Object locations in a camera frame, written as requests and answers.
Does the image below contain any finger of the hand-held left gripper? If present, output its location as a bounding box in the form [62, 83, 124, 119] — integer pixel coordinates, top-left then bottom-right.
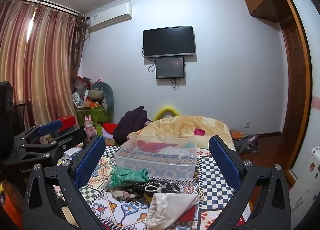
[19, 127, 87, 160]
[14, 119, 63, 145]

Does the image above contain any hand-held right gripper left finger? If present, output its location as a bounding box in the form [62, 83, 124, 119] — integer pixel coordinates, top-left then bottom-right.
[23, 135, 107, 230]

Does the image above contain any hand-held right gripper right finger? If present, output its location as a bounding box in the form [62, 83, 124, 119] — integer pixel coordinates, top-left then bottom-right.
[207, 135, 292, 230]

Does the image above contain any red box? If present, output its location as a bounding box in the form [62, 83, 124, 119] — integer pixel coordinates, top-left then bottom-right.
[59, 116, 76, 131]

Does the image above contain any pink bunny figure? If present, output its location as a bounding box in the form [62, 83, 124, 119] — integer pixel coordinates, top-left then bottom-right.
[84, 115, 97, 137]

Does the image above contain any purple bag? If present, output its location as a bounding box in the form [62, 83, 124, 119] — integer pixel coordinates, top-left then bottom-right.
[230, 130, 260, 156]

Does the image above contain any green storage bag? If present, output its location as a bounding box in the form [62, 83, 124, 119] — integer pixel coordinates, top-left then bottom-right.
[75, 104, 109, 128]

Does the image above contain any patterned checkered blanket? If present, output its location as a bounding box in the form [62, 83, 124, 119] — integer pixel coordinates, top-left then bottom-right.
[54, 144, 253, 230]

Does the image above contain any red garment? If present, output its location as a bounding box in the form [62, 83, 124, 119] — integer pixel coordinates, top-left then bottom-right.
[102, 123, 118, 133]

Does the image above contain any green knitted cloth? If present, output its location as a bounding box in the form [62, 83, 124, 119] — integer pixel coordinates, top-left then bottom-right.
[110, 167, 150, 188]

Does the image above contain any orange object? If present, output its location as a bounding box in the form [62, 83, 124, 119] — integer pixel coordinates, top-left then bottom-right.
[0, 179, 25, 230]

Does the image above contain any pile of toys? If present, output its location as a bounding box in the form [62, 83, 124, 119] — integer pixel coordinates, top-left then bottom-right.
[72, 75, 92, 108]

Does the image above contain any white lace cloth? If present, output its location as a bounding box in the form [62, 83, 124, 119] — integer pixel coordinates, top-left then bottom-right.
[160, 145, 186, 156]

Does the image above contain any grey green plush toy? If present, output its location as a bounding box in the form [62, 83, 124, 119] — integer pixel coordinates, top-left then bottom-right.
[90, 81, 115, 118]

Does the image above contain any dark purple garment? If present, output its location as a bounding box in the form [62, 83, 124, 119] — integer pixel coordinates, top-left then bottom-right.
[112, 105, 151, 147]

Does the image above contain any pink striped curtain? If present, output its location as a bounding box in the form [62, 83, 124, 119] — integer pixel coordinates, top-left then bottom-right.
[0, 0, 88, 132]

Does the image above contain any yellow fleece blanket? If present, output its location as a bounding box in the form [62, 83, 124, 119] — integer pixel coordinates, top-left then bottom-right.
[127, 116, 237, 157]

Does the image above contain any red folded cloth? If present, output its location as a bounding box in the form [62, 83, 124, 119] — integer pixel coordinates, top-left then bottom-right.
[136, 140, 163, 153]

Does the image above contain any black patterned cloth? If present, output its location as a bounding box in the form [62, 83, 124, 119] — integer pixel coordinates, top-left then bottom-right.
[105, 181, 182, 201]

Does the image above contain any clear plastic storage box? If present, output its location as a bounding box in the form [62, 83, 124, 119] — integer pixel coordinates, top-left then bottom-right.
[114, 135, 198, 180]

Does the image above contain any white door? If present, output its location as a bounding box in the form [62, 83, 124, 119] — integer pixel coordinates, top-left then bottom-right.
[285, 0, 320, 222]

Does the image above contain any small black monitor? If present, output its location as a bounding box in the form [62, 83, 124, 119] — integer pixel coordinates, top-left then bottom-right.
[155, 56, 185, 79]

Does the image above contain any wooden wardrobe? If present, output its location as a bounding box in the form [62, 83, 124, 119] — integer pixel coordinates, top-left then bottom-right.
[242, 0, 313, 188]

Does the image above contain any white air conditioner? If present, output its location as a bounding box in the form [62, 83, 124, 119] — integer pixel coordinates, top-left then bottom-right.
[89, 2, 133, 33]

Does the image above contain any white drawstring bag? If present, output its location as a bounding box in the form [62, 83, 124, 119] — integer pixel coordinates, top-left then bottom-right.
[144, 192, 201, 229]

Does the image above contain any yellow foam ring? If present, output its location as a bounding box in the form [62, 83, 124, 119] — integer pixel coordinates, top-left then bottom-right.
[153, 105, 181, 122]

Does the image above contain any black monitor cable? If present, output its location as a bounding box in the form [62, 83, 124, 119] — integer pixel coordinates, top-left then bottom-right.
[171, 78, 182, 92]

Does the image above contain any white curtain rail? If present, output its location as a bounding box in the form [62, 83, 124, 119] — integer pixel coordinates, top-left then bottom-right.
[7, 0, 81, 17]

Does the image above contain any black wall television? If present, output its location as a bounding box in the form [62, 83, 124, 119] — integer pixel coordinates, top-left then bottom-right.
[143, 26, 196, 59]

